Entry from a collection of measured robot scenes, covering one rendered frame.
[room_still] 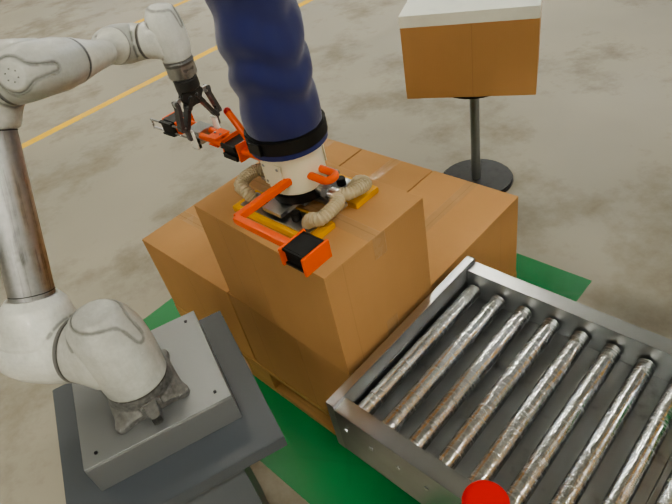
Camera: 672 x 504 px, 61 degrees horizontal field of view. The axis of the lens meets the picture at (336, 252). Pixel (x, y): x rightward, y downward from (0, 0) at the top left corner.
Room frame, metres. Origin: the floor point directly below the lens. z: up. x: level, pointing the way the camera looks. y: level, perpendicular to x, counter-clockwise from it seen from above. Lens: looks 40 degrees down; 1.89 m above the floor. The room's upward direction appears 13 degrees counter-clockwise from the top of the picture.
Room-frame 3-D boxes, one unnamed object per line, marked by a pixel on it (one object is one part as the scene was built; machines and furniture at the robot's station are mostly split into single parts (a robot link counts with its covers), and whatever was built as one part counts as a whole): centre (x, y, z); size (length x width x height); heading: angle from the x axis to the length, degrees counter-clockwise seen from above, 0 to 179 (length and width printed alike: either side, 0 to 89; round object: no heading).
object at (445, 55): (2.62, -0.87, 0.82); 0.60 x 0.40 x 0.40; 65
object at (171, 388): (0.91, 0.52, 0.87); 0.22 x 0.18 x 0.06; 25
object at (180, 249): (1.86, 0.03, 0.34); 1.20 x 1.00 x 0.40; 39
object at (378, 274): (1.41, 0.06, 0.74); 0.60 x 0.40 x 0.40; 37
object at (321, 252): (1.02, 0.07, 1.07); 0.09 x 0.08 x 0.05; 129
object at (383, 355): (1.15, -0.16, 0.58); 0.70 x 0.03 x 0.06; 129
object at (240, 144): (1.61, 0.21, 1.07); 0.10 x 0.08 x 0.06; 129
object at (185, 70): (1.72, 0.33, 1.31); 0.09 x 0.09 x 0.06
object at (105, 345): (0.94, 0.54, 1.00); 0.18 x 0.16 x 0.22; 72
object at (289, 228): (1.35, 0.13, 0.97); 0.34 x 0.10 x 0.05; 39
